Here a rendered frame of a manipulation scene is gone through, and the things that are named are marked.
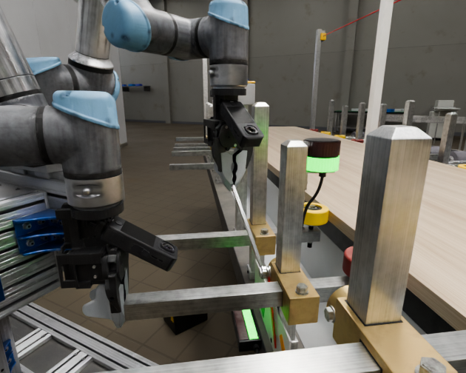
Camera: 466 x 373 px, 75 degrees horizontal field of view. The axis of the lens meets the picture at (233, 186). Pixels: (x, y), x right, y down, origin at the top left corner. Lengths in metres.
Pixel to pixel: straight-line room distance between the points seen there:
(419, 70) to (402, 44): 1.06
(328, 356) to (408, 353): 0.06
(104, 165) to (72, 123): 0.06
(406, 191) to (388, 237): 0.04
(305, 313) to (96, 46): 0.81
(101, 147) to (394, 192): 0.34
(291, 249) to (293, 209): 0.08
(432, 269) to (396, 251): 0.31
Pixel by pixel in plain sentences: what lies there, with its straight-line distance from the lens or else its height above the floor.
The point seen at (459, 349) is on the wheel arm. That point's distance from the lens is 0.36.
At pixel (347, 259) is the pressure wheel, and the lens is 0.57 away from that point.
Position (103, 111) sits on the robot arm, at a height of 1.15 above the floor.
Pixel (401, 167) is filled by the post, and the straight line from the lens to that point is 0.27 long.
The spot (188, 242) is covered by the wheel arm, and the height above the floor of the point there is 0.84.
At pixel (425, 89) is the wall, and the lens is 12.62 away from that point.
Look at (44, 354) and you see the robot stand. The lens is 1.55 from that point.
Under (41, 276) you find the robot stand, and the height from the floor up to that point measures 0.74.
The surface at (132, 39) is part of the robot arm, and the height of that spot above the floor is 1.26.
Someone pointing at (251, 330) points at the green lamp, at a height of 0.70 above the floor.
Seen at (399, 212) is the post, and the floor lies 1.08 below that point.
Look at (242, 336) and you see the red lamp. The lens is 0.70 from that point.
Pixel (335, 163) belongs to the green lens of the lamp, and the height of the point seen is 1.07.
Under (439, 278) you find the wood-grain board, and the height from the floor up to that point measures 0.90.
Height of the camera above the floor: 1.17
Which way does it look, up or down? 16 degrees down
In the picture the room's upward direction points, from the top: straight up
